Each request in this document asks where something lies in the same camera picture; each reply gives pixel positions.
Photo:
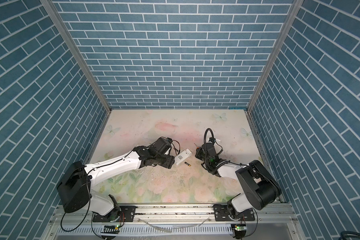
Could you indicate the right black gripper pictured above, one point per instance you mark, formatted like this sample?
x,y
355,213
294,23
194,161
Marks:
x,y
200,151

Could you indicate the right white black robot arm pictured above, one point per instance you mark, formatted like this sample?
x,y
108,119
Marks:
x,y
259,188

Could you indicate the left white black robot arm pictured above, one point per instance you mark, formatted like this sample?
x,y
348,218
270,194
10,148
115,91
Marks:
x,y
76,186

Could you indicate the right green circuit board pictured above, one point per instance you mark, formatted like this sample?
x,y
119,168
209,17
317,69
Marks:
x,y
239,230

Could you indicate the green circuit board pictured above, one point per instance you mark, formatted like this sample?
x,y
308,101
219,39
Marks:
x,y
239,230
110,230

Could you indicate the left green circuit board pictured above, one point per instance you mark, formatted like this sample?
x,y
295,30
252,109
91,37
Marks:
x,y
110,230

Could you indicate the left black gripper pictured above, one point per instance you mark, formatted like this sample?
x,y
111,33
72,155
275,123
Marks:
x,y
170,162

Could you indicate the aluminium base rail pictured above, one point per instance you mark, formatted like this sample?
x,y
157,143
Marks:
x,y
202,221

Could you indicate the white air conditioner remote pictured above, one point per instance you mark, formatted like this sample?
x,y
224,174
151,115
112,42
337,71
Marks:
x,y
181,157

